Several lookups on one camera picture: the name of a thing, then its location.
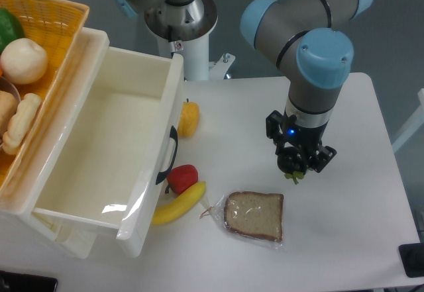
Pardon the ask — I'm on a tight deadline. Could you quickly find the yellow bell pepper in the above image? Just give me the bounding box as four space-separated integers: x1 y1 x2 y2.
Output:
178 100 200 137

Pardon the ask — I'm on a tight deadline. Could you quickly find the open upper white drawer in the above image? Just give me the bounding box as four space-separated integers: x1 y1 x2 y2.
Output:
32 46 185 259

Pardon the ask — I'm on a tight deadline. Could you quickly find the white frame at right edge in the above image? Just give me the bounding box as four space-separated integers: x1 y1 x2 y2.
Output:
392 88 423 153

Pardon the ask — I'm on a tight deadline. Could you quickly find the black device at right edge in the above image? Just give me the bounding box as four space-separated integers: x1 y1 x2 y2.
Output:
398 243 423 278

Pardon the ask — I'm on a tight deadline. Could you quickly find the round brown bun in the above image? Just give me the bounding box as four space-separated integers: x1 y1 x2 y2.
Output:
0 91 18 137

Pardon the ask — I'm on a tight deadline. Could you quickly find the orange woven basket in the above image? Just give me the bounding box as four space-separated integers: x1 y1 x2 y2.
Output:
0 0 91 201

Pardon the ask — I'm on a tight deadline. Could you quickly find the green bell pepper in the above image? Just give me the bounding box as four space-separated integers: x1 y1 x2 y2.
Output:
0 8 25 52

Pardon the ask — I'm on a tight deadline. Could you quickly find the yellow banana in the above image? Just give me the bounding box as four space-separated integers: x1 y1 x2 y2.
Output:
151 181 207 225

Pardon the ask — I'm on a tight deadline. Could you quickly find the pale peach fruit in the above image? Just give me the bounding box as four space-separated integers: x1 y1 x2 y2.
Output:
1 38 48 85

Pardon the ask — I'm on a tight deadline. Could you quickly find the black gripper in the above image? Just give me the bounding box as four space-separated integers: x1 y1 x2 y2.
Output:
266 110 337 173

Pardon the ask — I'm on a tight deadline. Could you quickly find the black object bottom left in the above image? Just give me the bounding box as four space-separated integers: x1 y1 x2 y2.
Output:
1 271 58 292

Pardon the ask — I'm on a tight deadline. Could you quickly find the bagged bread slice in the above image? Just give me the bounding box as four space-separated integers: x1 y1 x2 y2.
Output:
199 191 284 249

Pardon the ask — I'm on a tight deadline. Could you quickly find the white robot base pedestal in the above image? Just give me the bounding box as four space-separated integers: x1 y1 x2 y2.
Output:
144 0 235 81

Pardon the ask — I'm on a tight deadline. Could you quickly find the dark purple mangosteen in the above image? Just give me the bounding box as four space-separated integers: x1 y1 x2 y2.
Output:
277 147 306 185

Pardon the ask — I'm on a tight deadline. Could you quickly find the red bell pepper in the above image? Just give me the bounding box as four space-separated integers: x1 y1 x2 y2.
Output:
164 164 199 195

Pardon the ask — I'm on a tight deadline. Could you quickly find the beige bread roll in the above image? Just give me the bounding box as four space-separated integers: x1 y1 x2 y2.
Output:
2 93 42 155

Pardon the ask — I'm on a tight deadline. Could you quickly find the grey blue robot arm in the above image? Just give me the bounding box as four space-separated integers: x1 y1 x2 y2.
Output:
115 0 373 177

